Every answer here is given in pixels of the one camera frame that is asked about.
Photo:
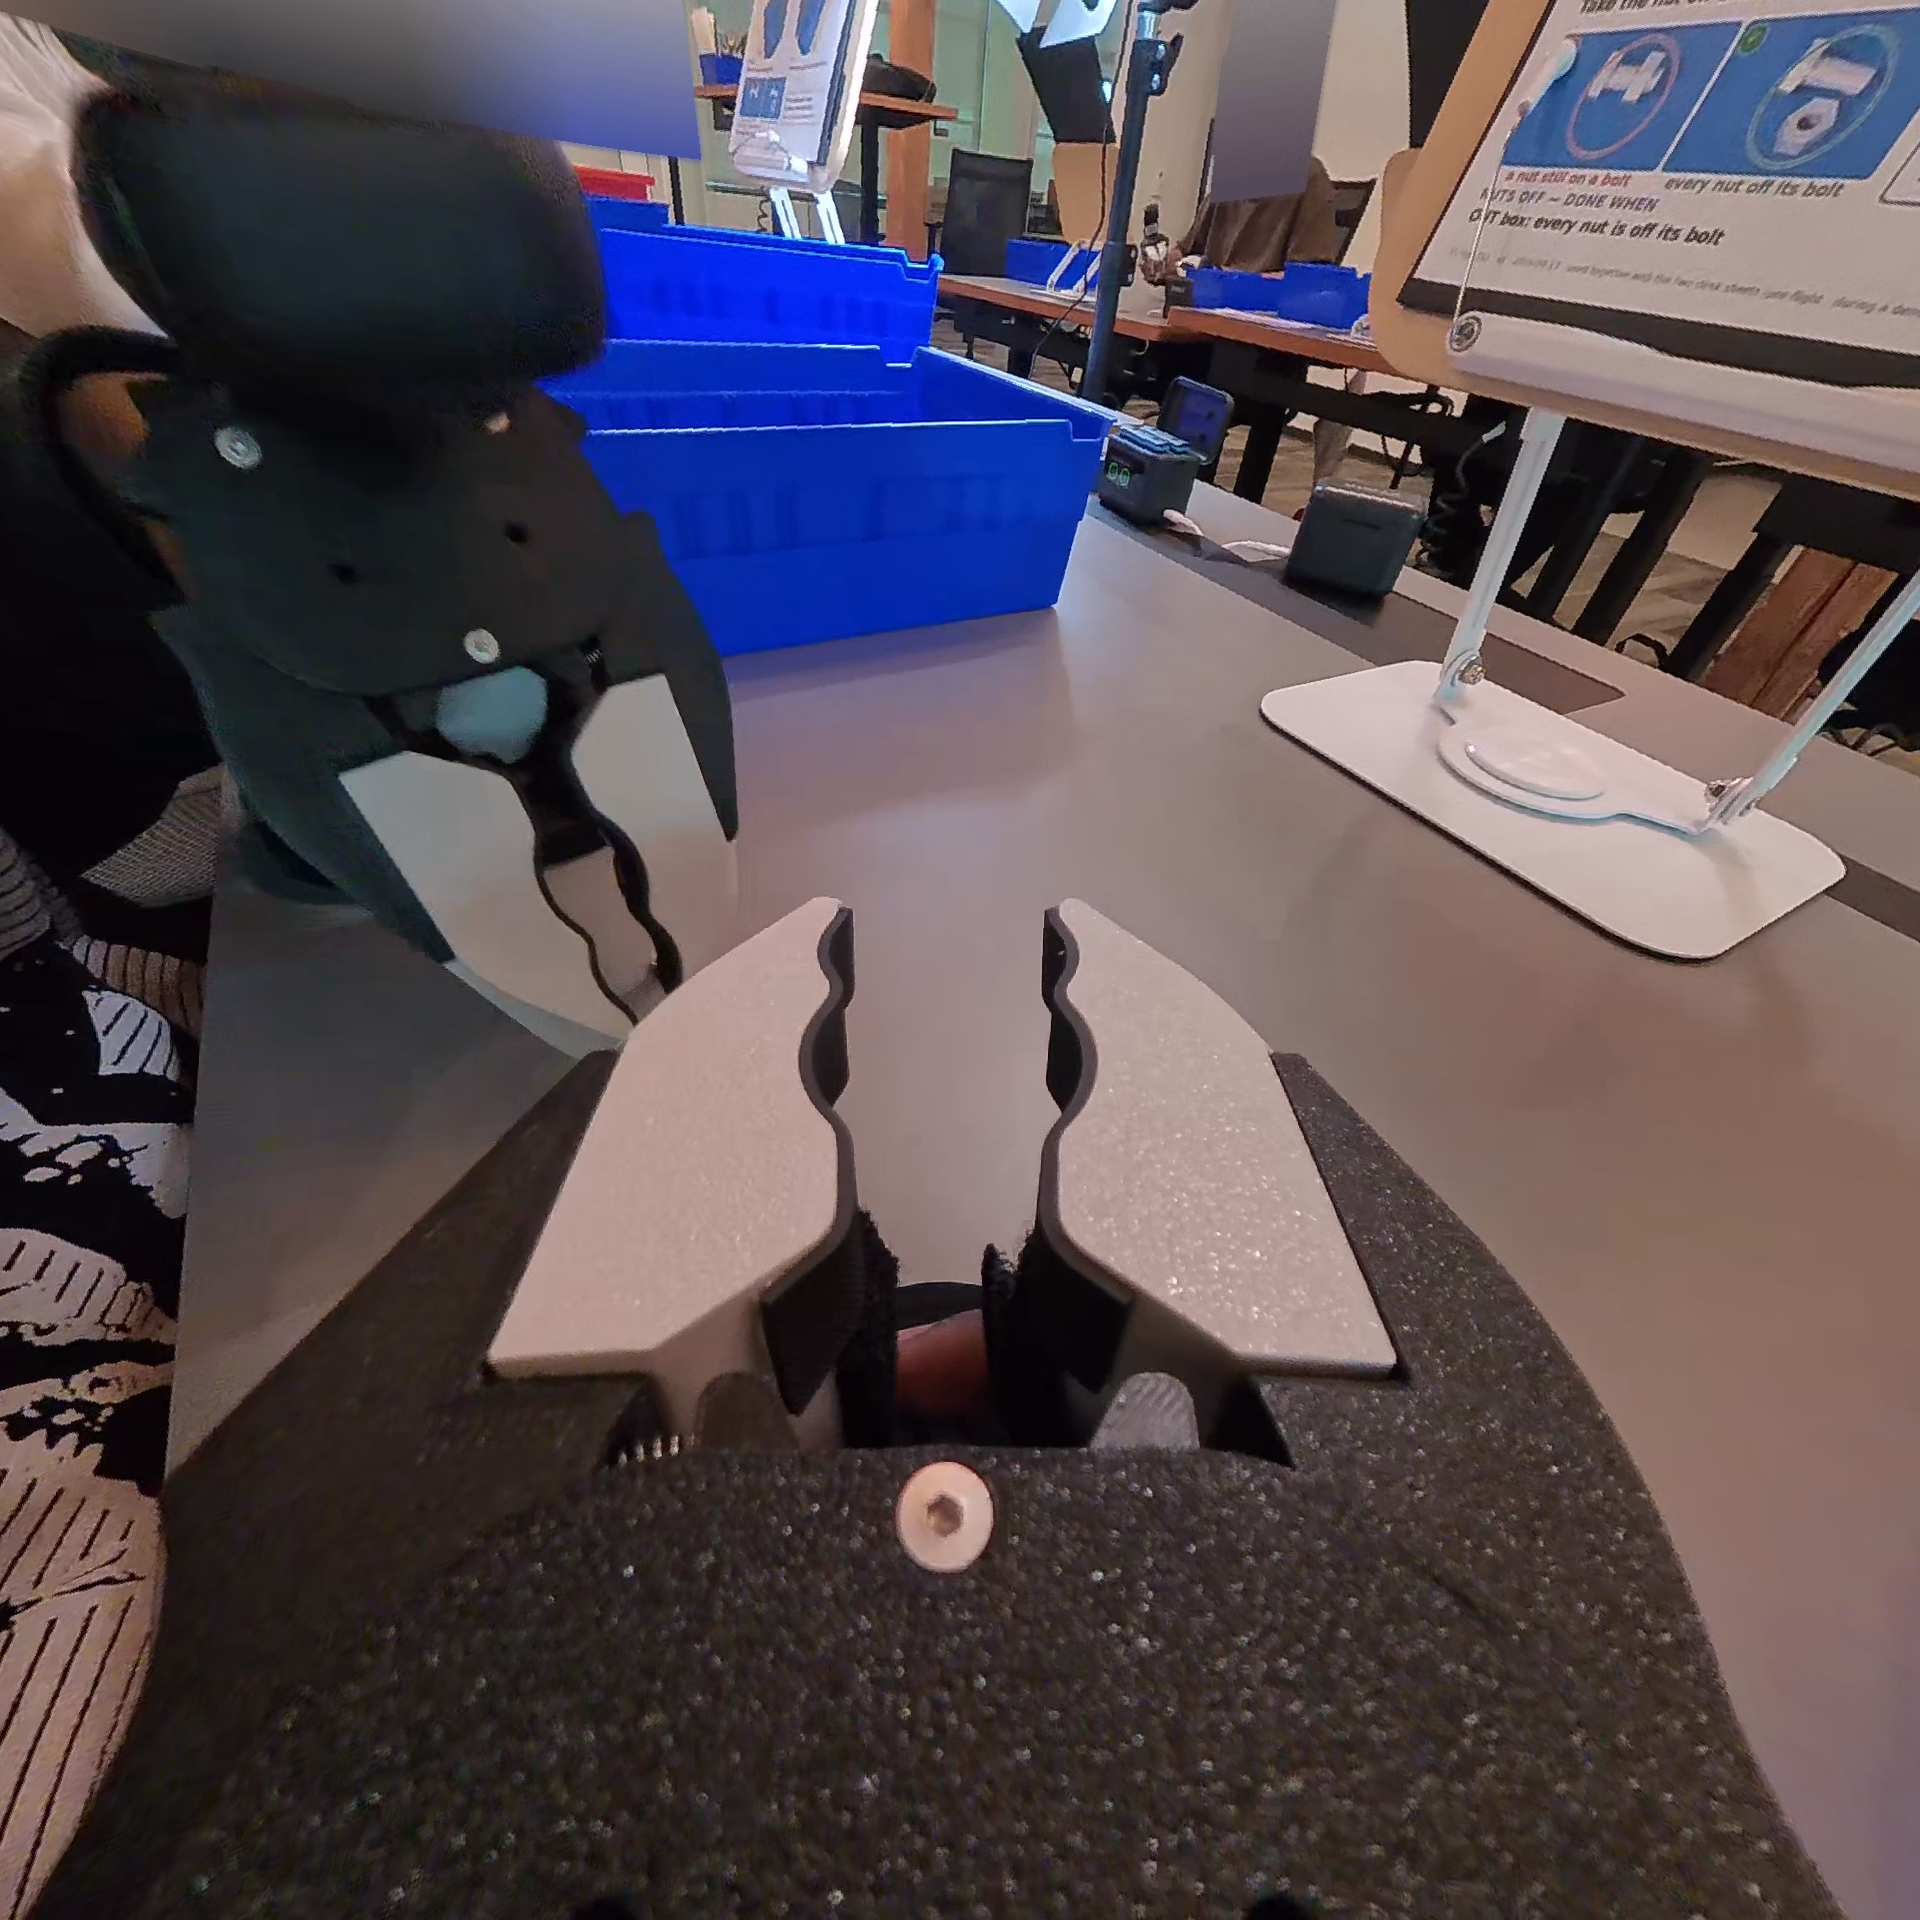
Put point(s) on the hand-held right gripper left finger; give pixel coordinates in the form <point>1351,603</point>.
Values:
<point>706,1171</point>

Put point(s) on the small black box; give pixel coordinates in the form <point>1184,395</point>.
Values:
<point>1354,539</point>

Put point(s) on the printed poster banner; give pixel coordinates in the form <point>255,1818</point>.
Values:
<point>804,85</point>

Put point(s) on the studio light on stand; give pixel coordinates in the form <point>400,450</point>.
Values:
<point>1116,151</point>

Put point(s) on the black office chair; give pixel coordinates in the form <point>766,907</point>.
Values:
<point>986,210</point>

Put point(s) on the row of blue bins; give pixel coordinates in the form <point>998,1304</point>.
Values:
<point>1293,289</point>

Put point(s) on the small black device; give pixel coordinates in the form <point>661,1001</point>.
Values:
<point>1152,475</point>

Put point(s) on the sign on white stand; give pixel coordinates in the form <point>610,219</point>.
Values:
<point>1622,301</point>

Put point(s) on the large blue plastic bin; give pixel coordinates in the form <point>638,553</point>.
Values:
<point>841,497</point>

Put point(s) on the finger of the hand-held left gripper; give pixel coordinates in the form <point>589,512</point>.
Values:
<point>468,871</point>
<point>661,797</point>

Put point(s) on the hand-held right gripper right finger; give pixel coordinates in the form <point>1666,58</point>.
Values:
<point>1201,1171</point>

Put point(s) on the wooden office desk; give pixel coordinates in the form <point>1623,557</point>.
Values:
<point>1201,325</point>

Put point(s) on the person's left forearm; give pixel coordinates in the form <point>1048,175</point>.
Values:
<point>93,662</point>

